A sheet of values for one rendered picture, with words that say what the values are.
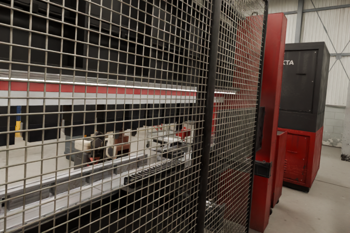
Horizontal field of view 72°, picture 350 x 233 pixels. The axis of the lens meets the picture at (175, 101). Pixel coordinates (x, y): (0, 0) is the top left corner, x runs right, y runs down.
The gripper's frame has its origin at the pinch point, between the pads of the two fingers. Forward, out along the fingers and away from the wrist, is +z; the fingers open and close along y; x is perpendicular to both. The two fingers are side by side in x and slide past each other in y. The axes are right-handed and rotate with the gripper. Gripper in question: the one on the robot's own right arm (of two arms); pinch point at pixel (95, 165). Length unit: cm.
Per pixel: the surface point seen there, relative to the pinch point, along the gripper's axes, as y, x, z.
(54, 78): 93, -58, -43
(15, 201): 59, -65, 4
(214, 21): 144, -22, -53
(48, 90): 71, -54, -43
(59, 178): 57, -46, -2
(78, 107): 66, -38, -36
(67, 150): -280, 79, -12
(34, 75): 95, -66, -43
